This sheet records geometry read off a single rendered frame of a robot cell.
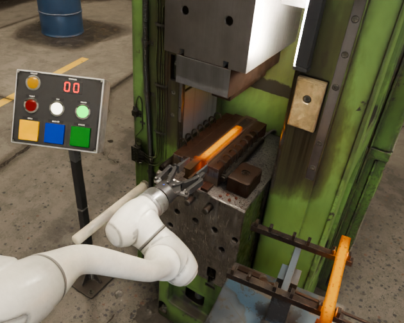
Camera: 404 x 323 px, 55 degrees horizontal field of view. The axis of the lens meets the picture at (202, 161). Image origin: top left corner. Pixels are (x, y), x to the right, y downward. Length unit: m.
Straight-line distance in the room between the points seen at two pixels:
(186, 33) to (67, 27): 4.66
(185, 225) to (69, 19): 4.61
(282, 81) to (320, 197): 0.53
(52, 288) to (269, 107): 1.29
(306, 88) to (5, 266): 0.95
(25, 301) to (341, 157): 1.03
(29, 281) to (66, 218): 2.03
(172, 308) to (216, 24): 1.37
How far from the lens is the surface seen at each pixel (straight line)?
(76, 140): 1.54
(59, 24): 5.85
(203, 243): 1.56
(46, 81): 1.61
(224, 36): 1.19
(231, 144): 1.54
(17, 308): 0.65
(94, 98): 1.53
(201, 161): 1.40
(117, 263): 0.92
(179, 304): 2.01
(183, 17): 1.26
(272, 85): 1.72
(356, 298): 2.46
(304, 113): 1.30
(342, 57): 1.23
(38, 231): 2.66
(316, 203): 1.48
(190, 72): 1.29
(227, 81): 1.23
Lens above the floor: 1.81
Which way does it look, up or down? 35 degrees down
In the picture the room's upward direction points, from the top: 5 degrees clockwise
